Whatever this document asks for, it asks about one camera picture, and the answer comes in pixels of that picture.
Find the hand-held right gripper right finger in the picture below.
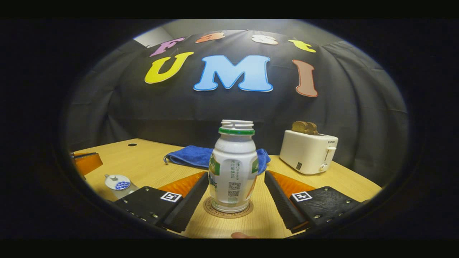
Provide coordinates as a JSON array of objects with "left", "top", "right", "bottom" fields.
[{"left": 264, "top": 170, "right": 361, "bottom": 234}]

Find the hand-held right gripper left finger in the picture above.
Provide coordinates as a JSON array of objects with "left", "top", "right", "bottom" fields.
[{"left": 115, "top": 171, "right": 209, "bottom": 233}]

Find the round wooden coaster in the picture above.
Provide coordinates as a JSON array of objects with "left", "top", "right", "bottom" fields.
[{"left": 203, "top": 196, "right": 254, "bottom": 219}]

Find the white teacup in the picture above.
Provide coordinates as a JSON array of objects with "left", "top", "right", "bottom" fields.
[{"left": 109, "top": 181, "right": 139, "bottom": 199}]

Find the white water bottle green label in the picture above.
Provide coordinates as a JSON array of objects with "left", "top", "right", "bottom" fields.
[{"left": 208, "top": 120, "right": 259, "bottom": 213}]

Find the blue towel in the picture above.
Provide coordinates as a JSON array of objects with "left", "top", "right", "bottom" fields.
[{"left": 164, "top": 145, "right": 271, "bottom": 175}]

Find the white toaster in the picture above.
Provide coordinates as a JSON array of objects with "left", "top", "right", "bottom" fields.
[{"left": 279, "top": 130, "right": 339, "bottom": 175}]

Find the black backdrop cloth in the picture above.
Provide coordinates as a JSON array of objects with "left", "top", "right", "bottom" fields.
[{"left": 66, "top": 30, "right": 409, "bottom": 187}]

